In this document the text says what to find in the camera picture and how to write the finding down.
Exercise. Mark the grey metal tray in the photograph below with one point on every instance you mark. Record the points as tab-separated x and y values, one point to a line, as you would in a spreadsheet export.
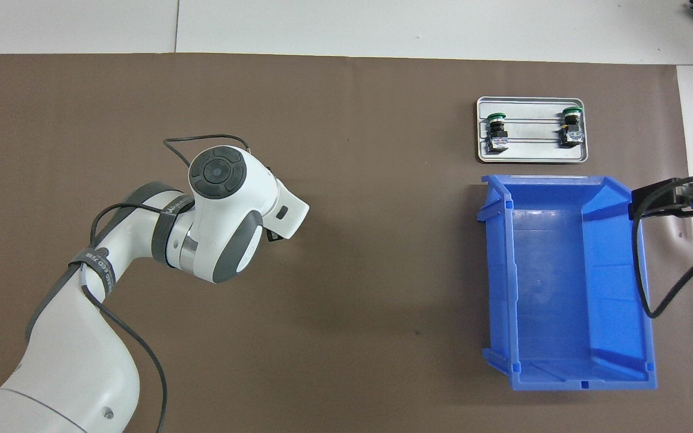
533	156

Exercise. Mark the blue plastic storage bin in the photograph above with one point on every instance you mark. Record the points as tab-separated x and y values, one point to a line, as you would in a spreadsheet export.
563	300

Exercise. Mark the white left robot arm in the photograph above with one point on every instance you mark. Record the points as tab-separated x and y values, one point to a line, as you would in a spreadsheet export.
226	228

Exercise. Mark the brown paper table mat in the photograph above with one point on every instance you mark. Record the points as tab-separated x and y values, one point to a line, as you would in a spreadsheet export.
352	270

